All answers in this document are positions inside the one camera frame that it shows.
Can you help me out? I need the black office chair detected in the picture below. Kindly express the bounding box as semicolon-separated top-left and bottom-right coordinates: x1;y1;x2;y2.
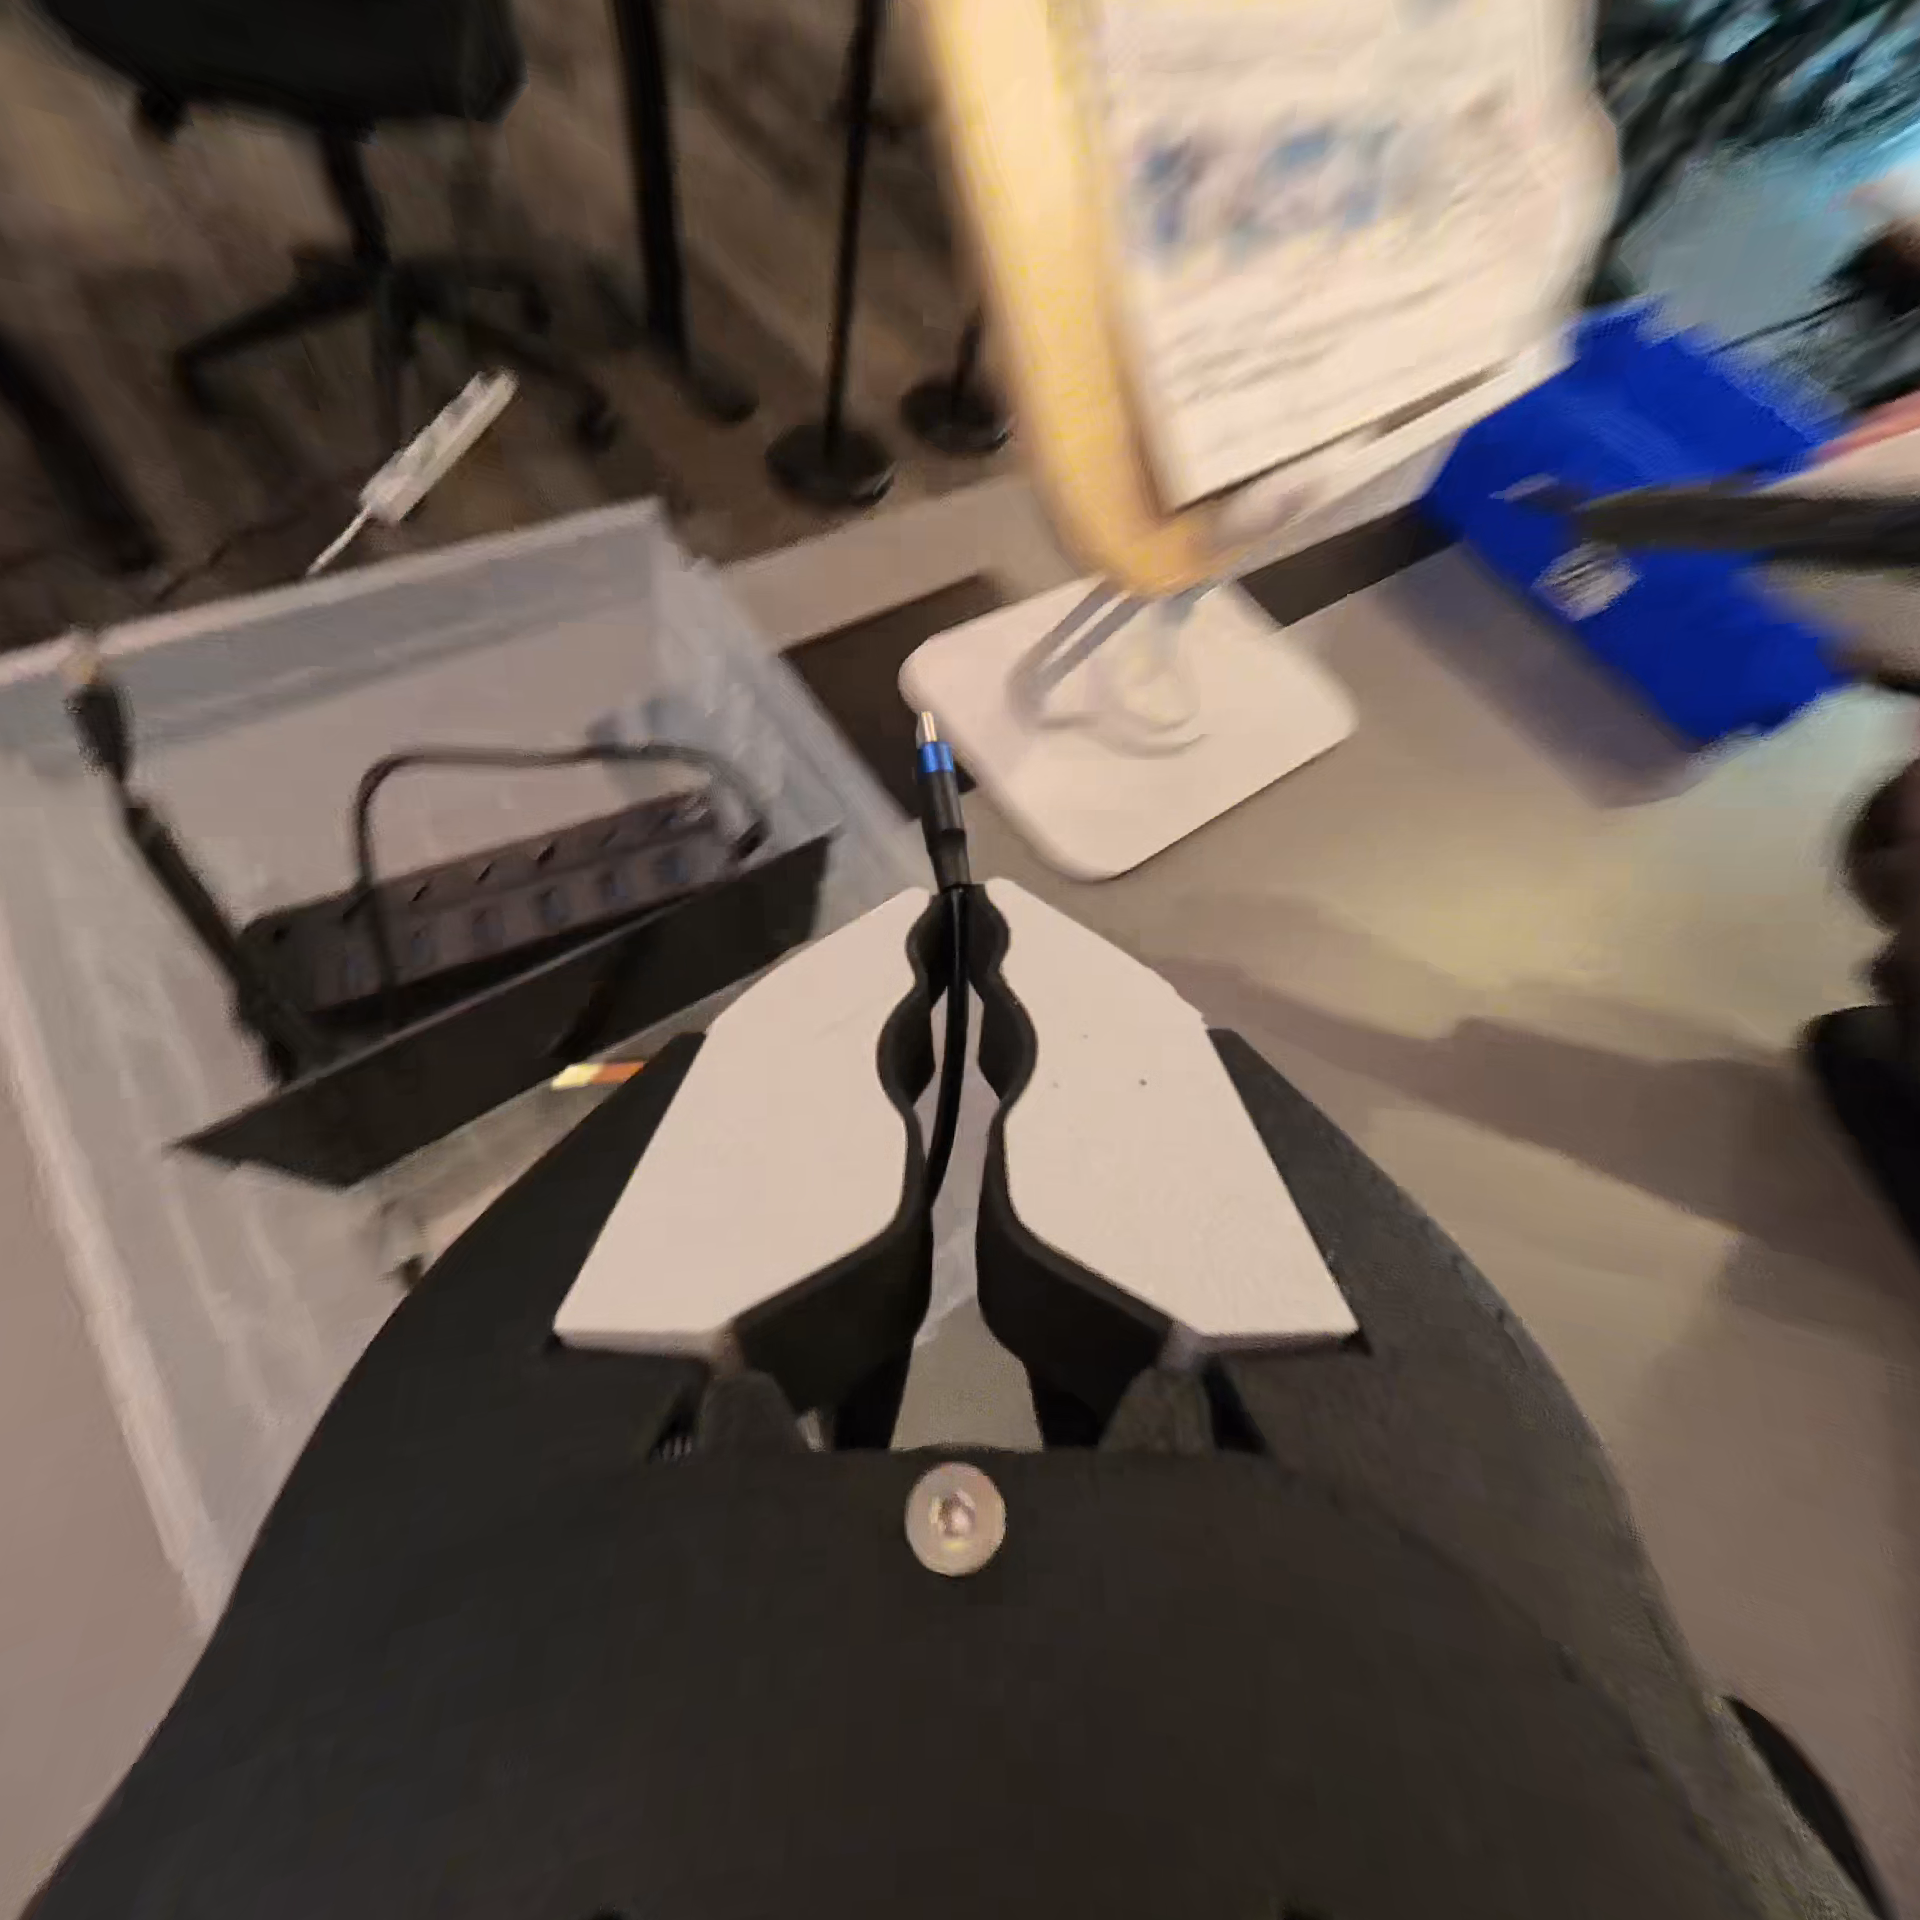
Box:
29;0;615;460

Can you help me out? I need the black hub cable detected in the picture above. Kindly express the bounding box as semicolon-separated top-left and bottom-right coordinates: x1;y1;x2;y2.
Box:
349;742;776;890

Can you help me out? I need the blue usb cable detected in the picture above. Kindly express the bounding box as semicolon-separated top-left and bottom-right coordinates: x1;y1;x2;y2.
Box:
908;713;979;1208

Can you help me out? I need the clear plastic bin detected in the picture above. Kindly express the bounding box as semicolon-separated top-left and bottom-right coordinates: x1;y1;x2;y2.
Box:
0;500;938;1622

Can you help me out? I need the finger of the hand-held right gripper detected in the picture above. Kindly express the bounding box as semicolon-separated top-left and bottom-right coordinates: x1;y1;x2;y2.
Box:
1560;482;1920;578

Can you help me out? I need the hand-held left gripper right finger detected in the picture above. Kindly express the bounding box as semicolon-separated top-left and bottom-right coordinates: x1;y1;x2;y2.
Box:
977;878;1367;1440

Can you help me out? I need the blue plastic bin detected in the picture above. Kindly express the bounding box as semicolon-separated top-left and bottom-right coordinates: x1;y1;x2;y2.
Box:
1421;293;1866;747

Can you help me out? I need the black bin divider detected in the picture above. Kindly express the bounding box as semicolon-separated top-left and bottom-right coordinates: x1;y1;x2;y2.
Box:
173;831;838;1190

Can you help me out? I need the printed instruction sheet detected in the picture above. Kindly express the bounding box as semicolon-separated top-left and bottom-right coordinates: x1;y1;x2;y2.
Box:
1080;0;1611;507

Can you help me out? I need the black pole stand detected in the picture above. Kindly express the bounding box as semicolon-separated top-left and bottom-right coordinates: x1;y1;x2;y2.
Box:
611;0;1014;507

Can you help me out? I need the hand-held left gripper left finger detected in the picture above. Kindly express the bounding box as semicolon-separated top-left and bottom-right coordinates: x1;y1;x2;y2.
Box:
550;886;939;1436

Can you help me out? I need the black usb hub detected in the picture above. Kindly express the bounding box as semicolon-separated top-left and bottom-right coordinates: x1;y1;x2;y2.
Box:
233;787;759;1036

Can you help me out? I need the white stand base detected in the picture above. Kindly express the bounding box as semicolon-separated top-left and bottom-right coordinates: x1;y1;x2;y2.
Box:
895;563;1362;883

